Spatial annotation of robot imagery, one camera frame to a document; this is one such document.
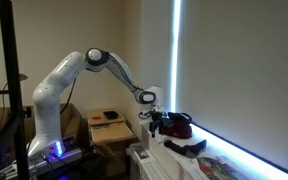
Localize black camera stand pole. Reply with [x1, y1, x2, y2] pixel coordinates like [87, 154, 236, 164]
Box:
[0, 0, 30, 180]

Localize small photo magazine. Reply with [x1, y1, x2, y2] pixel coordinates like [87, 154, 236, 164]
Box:
[133, 146, 150, 161]

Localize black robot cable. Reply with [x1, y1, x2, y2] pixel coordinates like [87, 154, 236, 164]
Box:
[106, 53, 143, 95]

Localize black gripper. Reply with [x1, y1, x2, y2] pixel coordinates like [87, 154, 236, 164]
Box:
[149, 110, 167, 139]

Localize white window sill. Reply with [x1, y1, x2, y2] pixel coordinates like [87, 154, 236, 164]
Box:
[138, 113, 288, 180]

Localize light wooden dresser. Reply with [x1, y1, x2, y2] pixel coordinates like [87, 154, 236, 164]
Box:
[86, 108, 140, 178]

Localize dark navy sock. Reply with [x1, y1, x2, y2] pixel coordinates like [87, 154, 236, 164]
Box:
[163, 139, 208, 159]

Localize white roller blind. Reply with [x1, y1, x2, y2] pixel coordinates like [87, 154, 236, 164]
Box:
[177, 0, 288, 178]

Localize black plastic tray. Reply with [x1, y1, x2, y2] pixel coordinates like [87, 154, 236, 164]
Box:
[102, 110, 120, 120]

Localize maroon cap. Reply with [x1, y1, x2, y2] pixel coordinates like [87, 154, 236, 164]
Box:
[160, 116, 194, 140]

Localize open wooden dresser drawer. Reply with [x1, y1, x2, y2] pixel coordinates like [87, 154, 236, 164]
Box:
[89, 122, 136, 145]

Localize navy blue cap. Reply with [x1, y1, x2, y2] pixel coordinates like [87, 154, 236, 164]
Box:
[167, 111, 194, 125]

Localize green grey booklet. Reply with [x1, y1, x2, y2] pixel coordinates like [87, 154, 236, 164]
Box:
[92, 124, 110, 131]

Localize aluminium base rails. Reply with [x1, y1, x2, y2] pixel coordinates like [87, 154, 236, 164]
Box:
[0, 146, 84, 180]

